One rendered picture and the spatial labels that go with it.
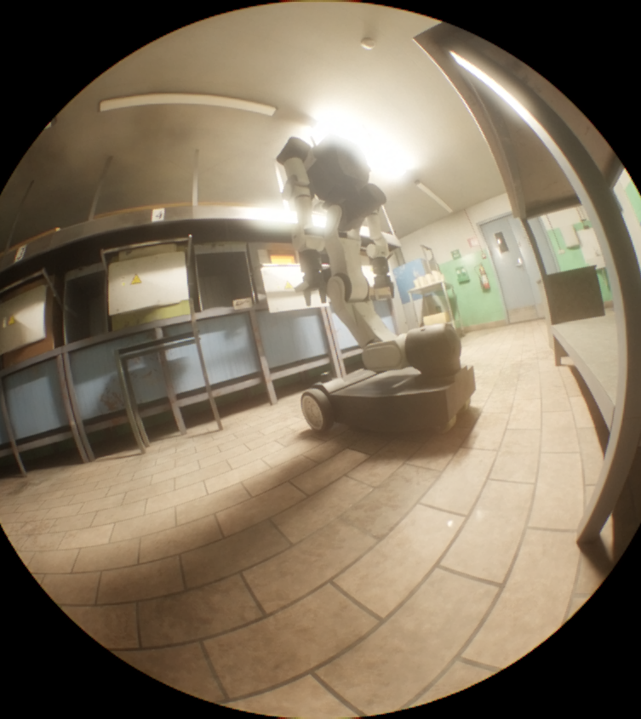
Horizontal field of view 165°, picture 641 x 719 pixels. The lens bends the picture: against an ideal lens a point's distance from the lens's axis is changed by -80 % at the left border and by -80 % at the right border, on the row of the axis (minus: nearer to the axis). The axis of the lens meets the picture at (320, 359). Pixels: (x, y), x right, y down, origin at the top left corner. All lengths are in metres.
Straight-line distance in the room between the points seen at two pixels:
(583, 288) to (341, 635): 1.74
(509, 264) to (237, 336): 4.66
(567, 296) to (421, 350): 1.15
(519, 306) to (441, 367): 4.16
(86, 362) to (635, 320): 2.23
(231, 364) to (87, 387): 1.22
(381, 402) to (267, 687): 0.76
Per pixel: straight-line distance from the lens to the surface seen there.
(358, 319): 0.96
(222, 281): 2.59
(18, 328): 2.21
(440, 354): 0.75
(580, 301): 1.66
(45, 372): 2.18
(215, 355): 1.80
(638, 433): 0.38
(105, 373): 1.89
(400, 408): 0.73
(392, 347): 0.80
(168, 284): 1.73
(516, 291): 4.85
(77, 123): 2.52
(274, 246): 2.24
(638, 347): 0.34
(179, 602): 0.53
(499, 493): 0.55
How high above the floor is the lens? 0.37
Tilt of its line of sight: 3 degrees down
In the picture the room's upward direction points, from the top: 14 degrees counter-clockwise
